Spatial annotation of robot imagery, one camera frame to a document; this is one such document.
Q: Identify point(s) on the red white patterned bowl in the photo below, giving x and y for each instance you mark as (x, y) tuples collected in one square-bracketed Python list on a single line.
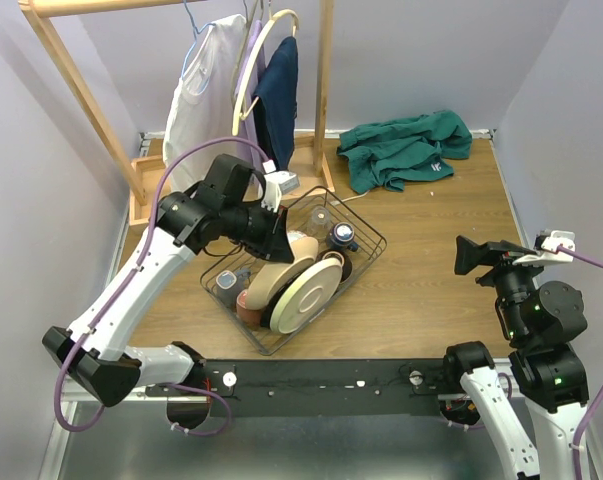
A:
[(295, 235)]

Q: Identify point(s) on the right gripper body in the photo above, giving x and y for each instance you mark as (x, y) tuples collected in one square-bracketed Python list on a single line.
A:
[(512, 281)]

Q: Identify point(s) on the dark red rimmed plate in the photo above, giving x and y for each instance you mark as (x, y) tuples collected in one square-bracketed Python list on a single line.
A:
[(284, 314)]

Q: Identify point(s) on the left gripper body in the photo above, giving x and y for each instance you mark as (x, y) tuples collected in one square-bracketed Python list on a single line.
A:
[(272, 232)]

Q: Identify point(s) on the cream round plate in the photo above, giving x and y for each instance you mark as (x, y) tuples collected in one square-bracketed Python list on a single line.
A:
[(305, 296)]

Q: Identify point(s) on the wooden clothes rack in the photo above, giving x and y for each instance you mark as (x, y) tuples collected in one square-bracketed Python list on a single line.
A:
[(140, 55)]

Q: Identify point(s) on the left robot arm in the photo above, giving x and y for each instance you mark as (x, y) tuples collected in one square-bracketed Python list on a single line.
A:
[(232, 201)]

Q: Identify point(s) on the blue wire hanger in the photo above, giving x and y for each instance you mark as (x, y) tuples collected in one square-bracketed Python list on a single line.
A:
[(193, 45)]

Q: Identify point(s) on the dark brown bowl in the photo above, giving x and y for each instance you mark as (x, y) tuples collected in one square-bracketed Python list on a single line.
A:
[(344, 260)]

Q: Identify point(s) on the dark blue teacup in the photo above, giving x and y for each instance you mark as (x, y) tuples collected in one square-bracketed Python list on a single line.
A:
[(341, 237)]

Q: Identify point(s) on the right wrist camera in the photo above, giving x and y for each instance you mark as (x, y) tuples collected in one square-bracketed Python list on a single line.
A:
[(552, 247)]

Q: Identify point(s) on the navy blue garment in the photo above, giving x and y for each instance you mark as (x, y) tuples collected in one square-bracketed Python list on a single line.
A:
[(275, 111)]

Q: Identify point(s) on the green crumpled garment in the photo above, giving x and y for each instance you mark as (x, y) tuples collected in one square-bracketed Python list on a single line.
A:
[(394, 153)]

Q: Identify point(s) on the clear glass cup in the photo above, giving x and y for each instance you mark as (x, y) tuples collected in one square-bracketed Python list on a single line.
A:
[(318, 223)]

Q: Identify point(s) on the grey blue mug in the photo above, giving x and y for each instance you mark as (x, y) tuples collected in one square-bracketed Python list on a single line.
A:
[(229, 284)]

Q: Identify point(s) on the white tank top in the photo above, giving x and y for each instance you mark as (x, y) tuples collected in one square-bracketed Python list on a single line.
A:
[(201, 108)]

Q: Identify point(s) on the beige bird plate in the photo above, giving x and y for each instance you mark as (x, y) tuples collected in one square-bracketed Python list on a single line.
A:
[(272, 276)]

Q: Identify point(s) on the black wire dish rack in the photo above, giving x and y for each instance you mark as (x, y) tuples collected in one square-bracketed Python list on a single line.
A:
[(371, 245)]

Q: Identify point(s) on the lavender garment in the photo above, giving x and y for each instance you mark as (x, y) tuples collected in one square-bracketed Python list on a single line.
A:
[(247, 128)]

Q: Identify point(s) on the pink ceramic mug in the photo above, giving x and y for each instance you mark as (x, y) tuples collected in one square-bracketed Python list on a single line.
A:
[(250, 317)]

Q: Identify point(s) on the black base bar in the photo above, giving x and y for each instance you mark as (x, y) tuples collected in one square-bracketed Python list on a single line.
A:
[(337, 387)]

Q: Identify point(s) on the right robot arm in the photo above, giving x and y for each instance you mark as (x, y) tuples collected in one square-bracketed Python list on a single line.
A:
[(539, 322)]

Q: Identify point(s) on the wooden hanger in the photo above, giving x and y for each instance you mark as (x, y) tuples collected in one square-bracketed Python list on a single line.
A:
[(244, 104)]

